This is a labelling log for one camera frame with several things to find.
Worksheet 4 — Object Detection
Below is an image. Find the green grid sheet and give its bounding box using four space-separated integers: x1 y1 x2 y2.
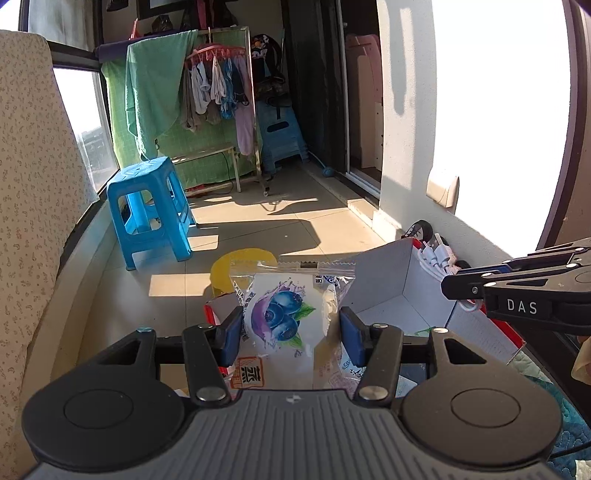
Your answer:
100 28 259 188

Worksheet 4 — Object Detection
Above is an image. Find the blue and white quilted blanket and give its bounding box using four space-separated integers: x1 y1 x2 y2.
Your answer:
508 339 591 467

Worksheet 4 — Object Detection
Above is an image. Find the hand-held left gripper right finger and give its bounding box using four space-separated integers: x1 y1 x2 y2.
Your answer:
339 307 490 405

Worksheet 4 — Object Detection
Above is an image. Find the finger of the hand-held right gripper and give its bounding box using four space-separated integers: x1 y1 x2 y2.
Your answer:
501 237 591 269
441 263 591 301

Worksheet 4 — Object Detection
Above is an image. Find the green towel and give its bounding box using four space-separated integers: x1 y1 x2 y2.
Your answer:
124 30 199 160

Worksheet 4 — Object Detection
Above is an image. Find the bunch of hanging socks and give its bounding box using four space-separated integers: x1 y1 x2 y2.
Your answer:
178 58 252 130

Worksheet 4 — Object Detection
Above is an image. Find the pink cabinet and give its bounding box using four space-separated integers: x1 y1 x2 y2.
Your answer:
345 33 384 172

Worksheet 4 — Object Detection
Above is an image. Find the pink clip hanger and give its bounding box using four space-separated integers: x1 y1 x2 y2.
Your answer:
185 44 250 65

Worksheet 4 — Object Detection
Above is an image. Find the beige floral cloth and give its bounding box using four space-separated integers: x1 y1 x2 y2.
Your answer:
0 28 100 416

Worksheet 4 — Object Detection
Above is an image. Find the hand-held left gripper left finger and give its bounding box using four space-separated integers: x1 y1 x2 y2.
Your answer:
99 305 245 408

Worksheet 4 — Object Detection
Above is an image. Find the yellow plastic basin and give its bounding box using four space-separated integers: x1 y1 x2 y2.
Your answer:
210 247 279 296

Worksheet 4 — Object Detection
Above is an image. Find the purple hanging cloth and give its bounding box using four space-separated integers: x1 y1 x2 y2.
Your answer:
233 104 257 158

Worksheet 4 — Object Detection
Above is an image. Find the white wall socket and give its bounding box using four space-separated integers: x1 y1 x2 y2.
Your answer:
426 174 461 209

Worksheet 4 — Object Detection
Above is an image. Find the metal drying rack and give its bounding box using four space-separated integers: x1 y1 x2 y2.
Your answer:
95 25 271 197

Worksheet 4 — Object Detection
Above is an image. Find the red cardboard box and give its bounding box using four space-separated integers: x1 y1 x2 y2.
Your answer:
204 237 527 370

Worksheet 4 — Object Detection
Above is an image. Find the blueberry print bread packet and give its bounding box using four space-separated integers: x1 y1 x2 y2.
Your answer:
228 258 358 393

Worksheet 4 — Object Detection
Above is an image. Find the blue plastic stool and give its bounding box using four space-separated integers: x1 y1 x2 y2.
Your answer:
106 156 197 272

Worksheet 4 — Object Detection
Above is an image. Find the black plush toy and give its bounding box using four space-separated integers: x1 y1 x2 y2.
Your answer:
249 32 287 84

